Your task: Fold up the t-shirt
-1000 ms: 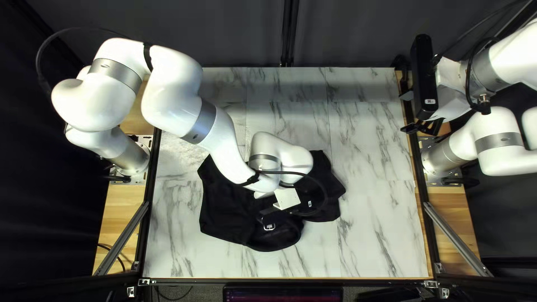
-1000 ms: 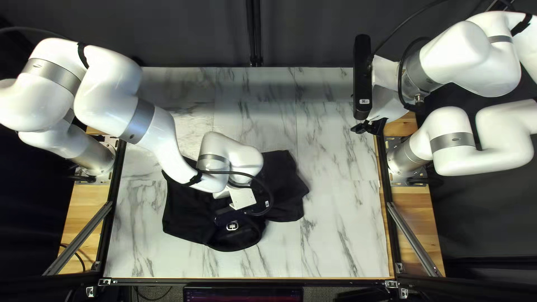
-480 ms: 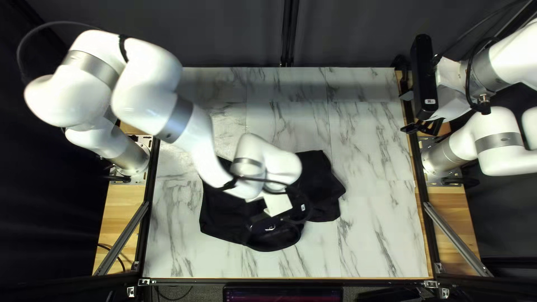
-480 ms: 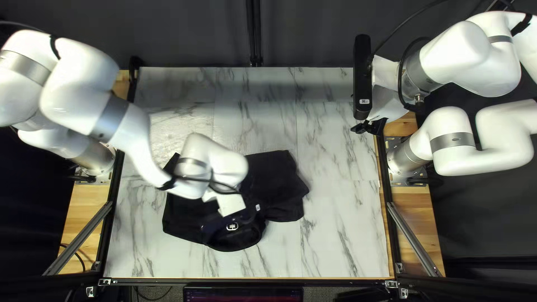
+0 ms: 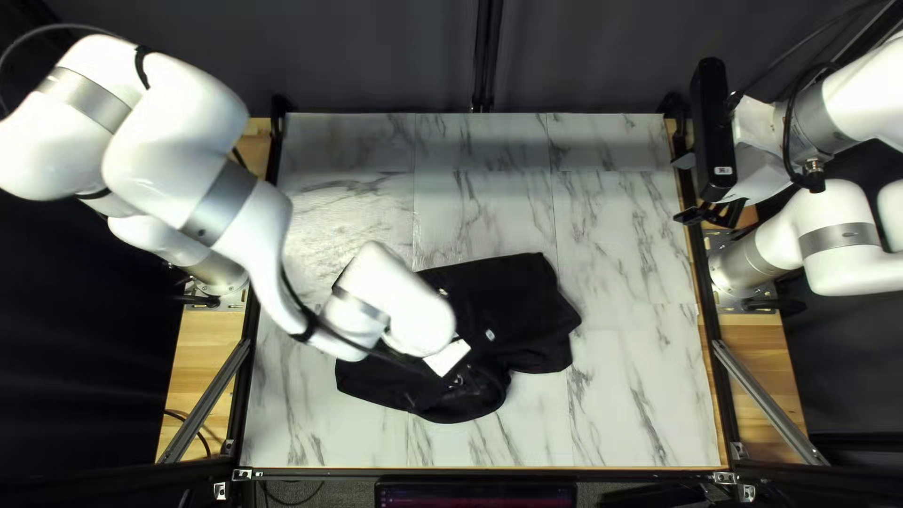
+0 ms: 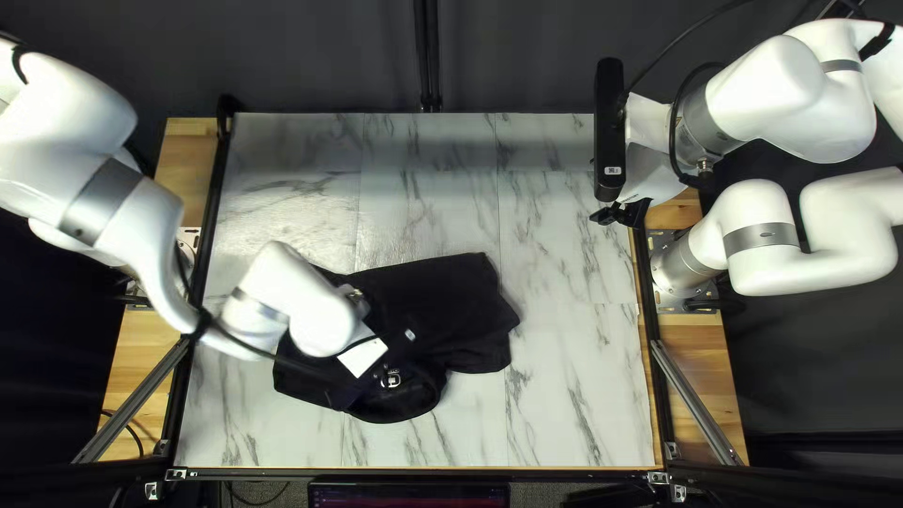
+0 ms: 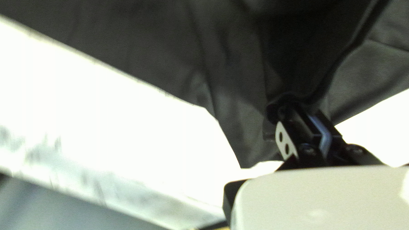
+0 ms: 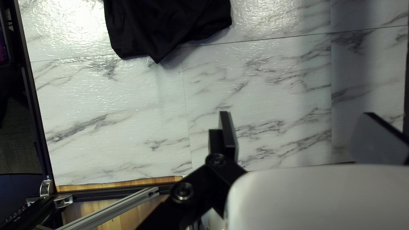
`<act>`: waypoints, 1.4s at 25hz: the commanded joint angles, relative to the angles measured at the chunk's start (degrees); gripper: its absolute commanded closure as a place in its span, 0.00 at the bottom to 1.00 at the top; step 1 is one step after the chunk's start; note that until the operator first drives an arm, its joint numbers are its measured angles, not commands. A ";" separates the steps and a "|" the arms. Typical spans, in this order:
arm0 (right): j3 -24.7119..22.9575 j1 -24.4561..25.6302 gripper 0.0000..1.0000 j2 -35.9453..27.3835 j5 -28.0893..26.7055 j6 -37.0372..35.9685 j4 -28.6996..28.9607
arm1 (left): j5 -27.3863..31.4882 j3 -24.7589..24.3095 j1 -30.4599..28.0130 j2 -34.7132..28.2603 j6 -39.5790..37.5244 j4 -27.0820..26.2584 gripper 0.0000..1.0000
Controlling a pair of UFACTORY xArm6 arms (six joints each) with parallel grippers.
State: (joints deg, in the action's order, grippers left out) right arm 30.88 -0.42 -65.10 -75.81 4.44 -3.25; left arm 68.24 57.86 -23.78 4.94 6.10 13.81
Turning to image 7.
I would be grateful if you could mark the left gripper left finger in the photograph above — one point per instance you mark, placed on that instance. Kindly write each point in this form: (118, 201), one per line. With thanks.
(294, 127)

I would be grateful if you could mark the black t-shirt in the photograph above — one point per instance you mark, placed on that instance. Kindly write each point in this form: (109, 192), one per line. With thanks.
(198, 57)

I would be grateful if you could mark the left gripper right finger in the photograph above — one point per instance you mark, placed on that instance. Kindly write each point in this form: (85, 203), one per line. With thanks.
(335, 147)

